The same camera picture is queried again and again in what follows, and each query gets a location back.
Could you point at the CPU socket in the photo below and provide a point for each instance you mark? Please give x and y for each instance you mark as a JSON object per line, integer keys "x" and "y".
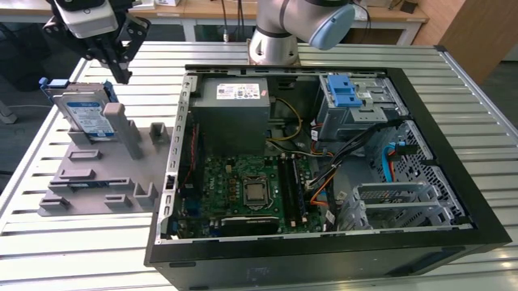
{"x": 244, "y": 194}

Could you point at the black mesh waste bin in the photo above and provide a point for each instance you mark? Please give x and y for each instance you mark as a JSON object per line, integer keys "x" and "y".
{"x": 25, "y": 60}

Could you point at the silver camera box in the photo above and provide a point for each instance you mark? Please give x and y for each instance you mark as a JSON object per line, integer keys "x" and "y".
{"x": 89, "y": 18}

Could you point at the brown wooden cabinet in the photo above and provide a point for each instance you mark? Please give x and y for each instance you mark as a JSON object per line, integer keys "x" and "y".
{"x": 477, "y": 36}

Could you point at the black case fan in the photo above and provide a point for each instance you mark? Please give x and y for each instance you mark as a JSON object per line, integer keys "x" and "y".
{"x": 189, "y": 157}

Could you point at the grey parts rack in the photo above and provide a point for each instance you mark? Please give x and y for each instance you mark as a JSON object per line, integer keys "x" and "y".
{"x": 105, "y": 157}

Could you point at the grey metal drive cage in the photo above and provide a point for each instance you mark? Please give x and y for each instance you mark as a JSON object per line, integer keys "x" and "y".
{"x": 364, "y": 115}

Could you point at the black RAM slot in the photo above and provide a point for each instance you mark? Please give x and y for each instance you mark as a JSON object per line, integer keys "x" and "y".
{"x": 286, "y": 191}

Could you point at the hard disk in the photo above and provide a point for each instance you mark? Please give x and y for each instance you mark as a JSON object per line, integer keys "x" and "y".
{"x": 85, "y": 115}

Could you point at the blue plastic drive latch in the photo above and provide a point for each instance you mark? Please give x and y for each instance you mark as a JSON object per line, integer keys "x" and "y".
{"x": 342, "y": 91}

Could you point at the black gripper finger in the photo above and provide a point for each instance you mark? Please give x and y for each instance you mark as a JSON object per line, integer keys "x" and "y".
{"x": 138, "y": 33}
{"x": 61, "y": 28}

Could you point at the white stand foot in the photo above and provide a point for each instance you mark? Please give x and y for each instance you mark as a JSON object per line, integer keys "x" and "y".
{"x": 9, "y": 113}

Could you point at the silver CPU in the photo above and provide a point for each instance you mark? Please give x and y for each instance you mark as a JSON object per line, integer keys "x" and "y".
{"x": 256, "y": 192}

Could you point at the grey power supply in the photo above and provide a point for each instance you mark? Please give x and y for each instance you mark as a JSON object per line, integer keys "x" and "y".
{"x": 230, "y": 127}

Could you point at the RAM stick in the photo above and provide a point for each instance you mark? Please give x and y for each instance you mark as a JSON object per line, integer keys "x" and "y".
{"x": 87, "y": 184}
{"x": 301, "y": 194}

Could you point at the metal disk bay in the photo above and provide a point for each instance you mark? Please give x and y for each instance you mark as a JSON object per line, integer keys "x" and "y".
{"x": 401, "y": 207}

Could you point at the black PC case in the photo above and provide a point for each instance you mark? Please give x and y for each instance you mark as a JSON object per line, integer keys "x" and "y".
{"x": 284, "y": 260}

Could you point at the black graphics card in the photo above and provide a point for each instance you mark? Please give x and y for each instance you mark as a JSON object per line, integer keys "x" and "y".
{"x": 249, "y": 225}

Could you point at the wooden desk white frame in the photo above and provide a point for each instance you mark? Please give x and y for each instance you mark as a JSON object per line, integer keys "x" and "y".
{"x": 202, "y": 12}

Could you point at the green motherboard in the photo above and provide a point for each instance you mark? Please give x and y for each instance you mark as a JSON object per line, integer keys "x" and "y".
{"x": 221, "y": 169}

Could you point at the white labelled box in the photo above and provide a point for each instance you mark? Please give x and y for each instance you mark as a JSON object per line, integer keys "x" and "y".
{"x": 167, "y": 2}

